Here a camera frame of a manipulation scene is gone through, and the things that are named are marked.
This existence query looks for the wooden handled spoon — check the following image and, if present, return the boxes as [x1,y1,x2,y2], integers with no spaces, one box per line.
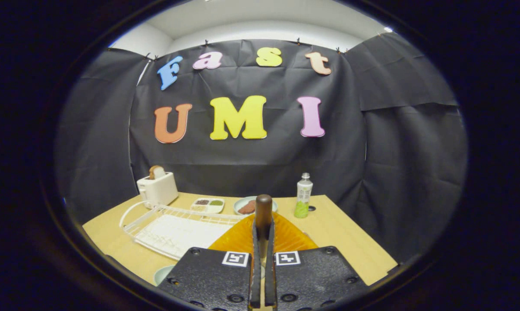
[255,194,273,279]

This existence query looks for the white divided grain tray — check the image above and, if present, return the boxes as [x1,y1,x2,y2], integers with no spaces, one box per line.
[190,197,225,214]

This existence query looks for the small plastic bottle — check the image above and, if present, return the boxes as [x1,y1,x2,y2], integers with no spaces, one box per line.
[294,173,313,219]

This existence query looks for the white toaster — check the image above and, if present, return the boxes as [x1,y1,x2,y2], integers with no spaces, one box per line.
[136,171,179,209]

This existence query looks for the black backdrop cloth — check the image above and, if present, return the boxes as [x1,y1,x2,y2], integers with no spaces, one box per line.
[55,32,467,264]

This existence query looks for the pale green plate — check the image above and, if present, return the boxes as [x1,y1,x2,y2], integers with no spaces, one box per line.
[154,265,175,286]

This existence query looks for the white wire dish rack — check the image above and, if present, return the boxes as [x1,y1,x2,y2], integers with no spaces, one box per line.
[119,200,248,261]

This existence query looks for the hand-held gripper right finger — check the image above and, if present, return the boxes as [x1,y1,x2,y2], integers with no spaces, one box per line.
[265,212,369,311]

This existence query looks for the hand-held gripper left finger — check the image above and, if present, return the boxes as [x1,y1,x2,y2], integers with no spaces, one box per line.
[158,215,262,311]

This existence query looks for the light blue plate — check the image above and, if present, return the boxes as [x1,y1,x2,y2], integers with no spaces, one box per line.
[233,196,278,216]

